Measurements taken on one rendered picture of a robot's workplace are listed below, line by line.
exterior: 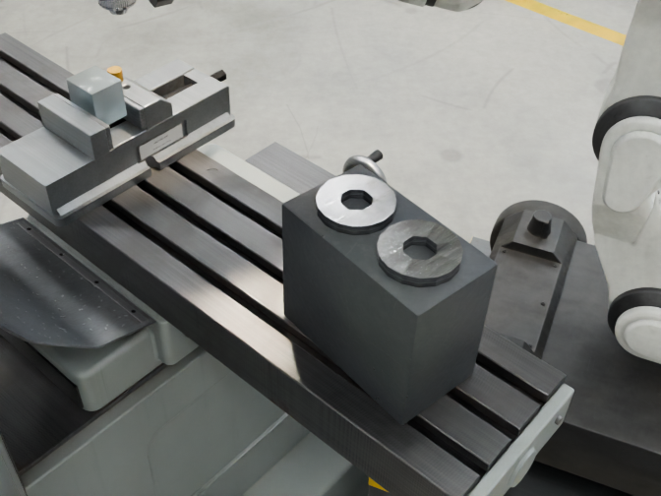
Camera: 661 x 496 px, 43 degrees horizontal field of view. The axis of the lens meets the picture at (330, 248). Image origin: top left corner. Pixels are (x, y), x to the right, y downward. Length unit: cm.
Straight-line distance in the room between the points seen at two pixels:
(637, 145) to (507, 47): 236
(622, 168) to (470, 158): 167
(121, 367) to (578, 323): 83
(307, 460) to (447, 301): 98
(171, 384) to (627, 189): 73
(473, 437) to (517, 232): 77
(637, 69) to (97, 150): 75
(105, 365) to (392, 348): 46
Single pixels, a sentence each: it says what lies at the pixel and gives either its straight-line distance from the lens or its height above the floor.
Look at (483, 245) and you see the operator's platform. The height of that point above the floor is 40.
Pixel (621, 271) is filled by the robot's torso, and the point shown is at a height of 76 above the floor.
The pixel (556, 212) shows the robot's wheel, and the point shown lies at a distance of 177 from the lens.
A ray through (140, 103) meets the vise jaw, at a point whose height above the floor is 102.
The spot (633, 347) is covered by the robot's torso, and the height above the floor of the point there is 65.
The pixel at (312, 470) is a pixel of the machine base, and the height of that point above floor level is 20.
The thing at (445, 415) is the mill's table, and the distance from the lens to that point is 98.
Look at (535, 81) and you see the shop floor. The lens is 335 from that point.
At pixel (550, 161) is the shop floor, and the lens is 293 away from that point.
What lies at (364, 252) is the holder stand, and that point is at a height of 110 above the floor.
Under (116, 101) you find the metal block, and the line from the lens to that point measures 125.
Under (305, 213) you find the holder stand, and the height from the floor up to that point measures 110.
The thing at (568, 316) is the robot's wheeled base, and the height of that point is 57.
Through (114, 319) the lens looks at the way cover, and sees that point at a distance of 118.
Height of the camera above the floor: 170
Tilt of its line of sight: 43 degrees down
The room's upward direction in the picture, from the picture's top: 2 degrees clockwise
